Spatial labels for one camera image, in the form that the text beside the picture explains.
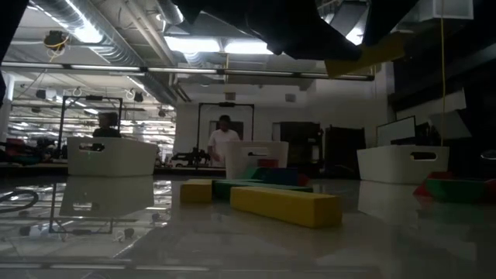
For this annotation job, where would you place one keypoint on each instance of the ceiling light panel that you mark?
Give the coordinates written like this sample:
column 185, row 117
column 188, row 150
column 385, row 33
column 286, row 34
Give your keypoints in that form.
column 193, row 44

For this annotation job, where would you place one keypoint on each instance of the white plastic table sheet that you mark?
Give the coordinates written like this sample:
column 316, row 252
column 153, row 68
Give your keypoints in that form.
column 387, row 248

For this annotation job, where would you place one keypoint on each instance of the background black robot arm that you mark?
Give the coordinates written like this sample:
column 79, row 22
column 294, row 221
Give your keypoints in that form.
column 191, row 157

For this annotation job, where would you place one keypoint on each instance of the green bar block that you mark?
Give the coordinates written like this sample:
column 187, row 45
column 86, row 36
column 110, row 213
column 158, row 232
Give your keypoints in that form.
column 224, row 190

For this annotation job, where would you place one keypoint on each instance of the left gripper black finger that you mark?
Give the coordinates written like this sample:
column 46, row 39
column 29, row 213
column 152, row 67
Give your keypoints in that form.
column 391, row 19
column 321, row 44

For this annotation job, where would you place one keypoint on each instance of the yellow bar block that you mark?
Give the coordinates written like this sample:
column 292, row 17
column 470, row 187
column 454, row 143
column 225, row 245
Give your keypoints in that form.
column 195, row 191
column 379, row 54
column 286, row 209

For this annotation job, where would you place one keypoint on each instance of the person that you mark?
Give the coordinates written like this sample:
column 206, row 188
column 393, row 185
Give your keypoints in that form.
column 222, row 143
column 106, row 131

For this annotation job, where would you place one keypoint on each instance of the white board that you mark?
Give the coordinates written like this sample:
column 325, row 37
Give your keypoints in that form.
column 395, row 131

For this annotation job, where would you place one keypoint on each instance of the grey horizontal rail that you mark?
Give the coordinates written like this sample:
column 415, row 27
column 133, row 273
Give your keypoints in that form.
column 104, row 68

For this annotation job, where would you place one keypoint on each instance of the red black background equipment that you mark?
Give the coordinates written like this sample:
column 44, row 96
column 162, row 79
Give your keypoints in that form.
column 15, row 149

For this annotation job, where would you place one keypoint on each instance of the white ceiling box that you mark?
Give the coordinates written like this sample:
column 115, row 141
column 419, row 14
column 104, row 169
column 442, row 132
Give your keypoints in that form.
column 445, row 9

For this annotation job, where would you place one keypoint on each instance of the white plastic bin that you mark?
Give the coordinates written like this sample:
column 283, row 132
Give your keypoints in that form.
column 236, row 159
column 387, row 166
column 116, row 162

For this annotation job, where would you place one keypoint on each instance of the silver round ventilation duct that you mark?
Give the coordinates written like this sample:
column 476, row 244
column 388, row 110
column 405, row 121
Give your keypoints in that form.
column 120, row 52
column 166, row 11

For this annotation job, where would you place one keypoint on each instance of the grey white panel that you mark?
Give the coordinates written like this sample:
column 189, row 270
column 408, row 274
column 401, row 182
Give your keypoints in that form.
column 449, row 126

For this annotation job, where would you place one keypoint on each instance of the white column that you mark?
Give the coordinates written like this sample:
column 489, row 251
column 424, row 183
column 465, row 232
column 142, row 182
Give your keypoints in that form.
column 10, row 116

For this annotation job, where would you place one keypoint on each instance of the dark cabinet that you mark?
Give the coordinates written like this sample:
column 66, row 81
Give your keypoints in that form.
column 345, row 151
column 300, row 143

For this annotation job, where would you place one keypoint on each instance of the black station frame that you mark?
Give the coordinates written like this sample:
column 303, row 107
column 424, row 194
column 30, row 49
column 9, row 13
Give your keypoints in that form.
column 93, row 97
column 226, row 104

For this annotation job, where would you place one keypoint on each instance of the green cube block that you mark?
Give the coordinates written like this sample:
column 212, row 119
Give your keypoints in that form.
column 453, row 191
column 252, row 174

